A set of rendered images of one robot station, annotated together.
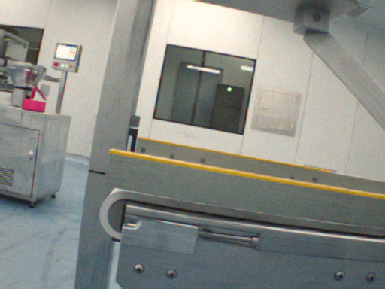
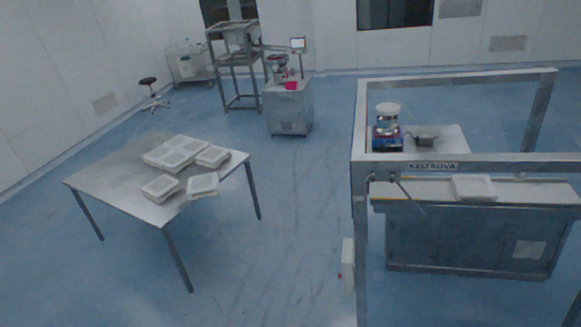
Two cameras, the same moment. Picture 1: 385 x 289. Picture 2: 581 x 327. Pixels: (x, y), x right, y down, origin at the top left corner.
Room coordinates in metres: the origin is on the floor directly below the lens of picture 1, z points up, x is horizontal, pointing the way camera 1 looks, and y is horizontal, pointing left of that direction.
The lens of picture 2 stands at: (-1.62, -0.07, 2.43)
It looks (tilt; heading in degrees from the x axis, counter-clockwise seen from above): 32 degrees down; 21
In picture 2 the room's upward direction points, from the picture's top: 9 degrees counter-clockwise
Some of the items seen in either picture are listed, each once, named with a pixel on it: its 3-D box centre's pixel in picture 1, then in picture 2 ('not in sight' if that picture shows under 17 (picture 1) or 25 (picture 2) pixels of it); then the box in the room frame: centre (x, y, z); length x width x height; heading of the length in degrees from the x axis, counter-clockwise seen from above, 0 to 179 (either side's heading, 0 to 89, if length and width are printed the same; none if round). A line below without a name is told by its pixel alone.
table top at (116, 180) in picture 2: not in sight; (155, 169); (0.57, 2.11, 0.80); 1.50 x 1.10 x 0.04; 73
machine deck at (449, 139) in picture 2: not in sight; (414, 141); (0.50, -0.20, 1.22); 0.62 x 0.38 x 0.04; 94
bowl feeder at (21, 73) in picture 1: (29, 86); (282, 70); (2.95, 1.51, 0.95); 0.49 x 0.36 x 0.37; 89
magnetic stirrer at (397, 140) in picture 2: not in sight; (387, 136); (0.44, -0.03, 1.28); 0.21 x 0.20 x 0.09; 4
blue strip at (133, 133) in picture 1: (124, 186); not in sight; (0.61, 0.11, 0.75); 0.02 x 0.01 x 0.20; 94
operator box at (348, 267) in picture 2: not in sight; (349, 266); (-0.39, 0.13, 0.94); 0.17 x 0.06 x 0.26; 4
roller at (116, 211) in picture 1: (137, 191); not in sight; (0.47, 0.07, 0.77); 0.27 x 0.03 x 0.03; 4
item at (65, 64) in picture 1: (62, 78); (300, 58); (3.04, 1.26, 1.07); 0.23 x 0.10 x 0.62; 89
